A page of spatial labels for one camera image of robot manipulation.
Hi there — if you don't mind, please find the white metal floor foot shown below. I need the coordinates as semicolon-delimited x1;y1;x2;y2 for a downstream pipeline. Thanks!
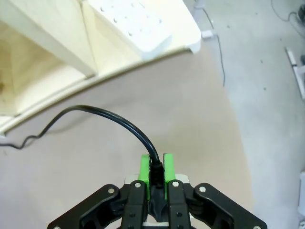
285;46;305;100

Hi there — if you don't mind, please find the black power cable with plug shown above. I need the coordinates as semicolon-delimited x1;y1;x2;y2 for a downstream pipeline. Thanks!
0;104;168;220

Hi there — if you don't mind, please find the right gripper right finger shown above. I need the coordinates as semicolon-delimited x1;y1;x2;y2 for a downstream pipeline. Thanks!
163;152;268;229

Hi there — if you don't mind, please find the thin grey floor cable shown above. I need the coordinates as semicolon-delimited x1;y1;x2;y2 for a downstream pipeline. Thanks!
204;10;226;87

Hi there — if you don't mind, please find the four-compartment pine wood shelf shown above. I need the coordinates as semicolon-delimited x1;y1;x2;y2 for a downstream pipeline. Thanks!
0;0;142;118

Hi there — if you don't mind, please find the wooden riser with white legs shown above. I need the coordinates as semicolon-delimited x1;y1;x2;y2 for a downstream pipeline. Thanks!
0;0;202;138

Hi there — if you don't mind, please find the white power strip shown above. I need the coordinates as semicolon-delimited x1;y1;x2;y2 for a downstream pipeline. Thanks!
87;0;173;61

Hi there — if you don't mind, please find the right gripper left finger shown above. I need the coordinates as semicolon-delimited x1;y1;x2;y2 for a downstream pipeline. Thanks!
47;154;152;229

